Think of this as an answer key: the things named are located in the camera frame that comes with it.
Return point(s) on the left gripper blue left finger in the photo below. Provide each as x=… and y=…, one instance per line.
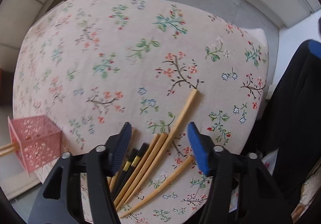
x=117, y=146

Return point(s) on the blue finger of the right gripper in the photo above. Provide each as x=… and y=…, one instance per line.
x=315, y=48

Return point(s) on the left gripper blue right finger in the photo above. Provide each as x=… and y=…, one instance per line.
x=202, y=147

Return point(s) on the pink perforated utensil holder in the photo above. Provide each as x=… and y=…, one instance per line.
x=38, y=140

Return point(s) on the floral tablecloth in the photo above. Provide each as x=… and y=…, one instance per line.
x=92, y=65

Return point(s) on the red-lined brown trash bin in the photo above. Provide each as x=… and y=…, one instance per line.
x=3, y=87

